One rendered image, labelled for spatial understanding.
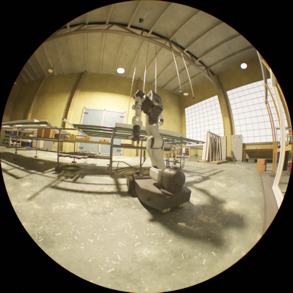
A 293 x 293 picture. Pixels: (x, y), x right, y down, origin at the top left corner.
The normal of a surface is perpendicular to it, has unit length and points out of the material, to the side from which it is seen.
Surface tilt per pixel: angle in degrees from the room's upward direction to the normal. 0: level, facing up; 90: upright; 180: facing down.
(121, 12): 180
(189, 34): 180
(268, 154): 90
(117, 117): 90
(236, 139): 90
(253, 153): 90
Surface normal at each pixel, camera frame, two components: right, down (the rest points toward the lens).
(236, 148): -0.92, -0.07
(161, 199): -0.75, -0.07
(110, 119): 0.40, -0.03
